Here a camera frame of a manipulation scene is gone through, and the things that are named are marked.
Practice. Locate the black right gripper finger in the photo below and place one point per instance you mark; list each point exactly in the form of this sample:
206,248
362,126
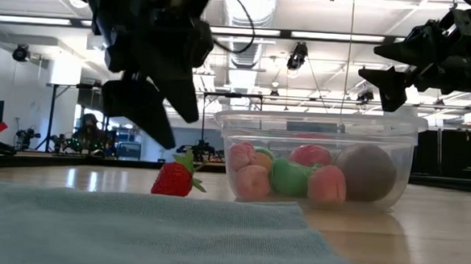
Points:
391,85
405,50

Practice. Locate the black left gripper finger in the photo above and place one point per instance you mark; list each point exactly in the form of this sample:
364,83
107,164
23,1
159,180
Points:
136,102
182,97

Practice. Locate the pink toy peach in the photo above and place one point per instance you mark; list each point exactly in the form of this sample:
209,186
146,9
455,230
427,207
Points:
241,156
252,182
327,184

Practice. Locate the brown round toy kiwi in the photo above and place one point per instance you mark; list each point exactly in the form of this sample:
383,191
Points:
366,173

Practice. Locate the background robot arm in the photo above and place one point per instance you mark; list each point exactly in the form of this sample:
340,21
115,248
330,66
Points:
198,150

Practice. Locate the clear plastic tupperware container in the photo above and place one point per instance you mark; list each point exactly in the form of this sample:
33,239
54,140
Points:
320,126

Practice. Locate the person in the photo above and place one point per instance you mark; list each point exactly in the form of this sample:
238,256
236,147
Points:
89,130

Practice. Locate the ceiling light strip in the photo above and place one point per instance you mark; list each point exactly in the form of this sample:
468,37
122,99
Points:
337,36
245,31
27,19

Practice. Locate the black ceiling spotlight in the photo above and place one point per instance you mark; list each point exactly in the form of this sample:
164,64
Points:
21,53
298,54

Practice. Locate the teal cloth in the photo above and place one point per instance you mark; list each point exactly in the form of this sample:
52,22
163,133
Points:
133,231

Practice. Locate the black background stand frame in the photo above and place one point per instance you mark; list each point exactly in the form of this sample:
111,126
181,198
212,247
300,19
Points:
52,114

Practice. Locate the silver ceiling air duct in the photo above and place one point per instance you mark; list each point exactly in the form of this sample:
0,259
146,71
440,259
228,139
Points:
262,8

